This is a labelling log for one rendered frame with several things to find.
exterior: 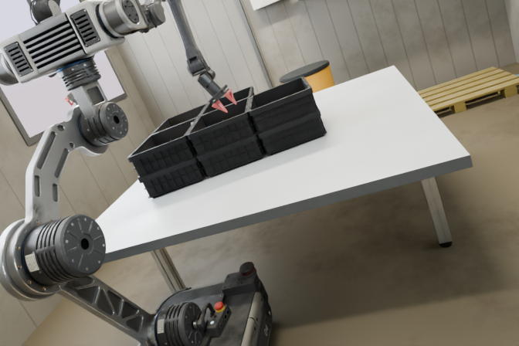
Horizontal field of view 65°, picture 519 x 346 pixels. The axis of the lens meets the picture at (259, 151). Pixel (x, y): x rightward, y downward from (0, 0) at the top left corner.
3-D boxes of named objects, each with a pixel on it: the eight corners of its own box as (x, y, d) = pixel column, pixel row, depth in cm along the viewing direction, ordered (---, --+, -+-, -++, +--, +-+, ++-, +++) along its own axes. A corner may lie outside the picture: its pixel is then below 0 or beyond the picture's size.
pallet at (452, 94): (497, 75, 387) (496, 65, 384) (532, 91, 320) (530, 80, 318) (385, 110, 417) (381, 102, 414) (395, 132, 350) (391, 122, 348)
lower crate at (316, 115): (328, 135, 181) (320, 110, 178) (266, 158, 185) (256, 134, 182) (317, 116, 220) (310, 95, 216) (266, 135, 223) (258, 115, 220)
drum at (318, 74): (355, 129, 398) (331, 56, 377) (352, 147, 356) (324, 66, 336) (310, 141, 416) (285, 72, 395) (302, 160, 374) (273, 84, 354)
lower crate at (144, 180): (205, 180, 189) (195, 157, 185) (147, 201, 192) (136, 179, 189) (215, 154, 227) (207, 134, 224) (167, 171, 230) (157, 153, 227)
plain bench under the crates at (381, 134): (516, 340, 136) (469, 154, 117) (123, 397, 181) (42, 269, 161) (421, 160, 283) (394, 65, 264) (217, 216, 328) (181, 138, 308)
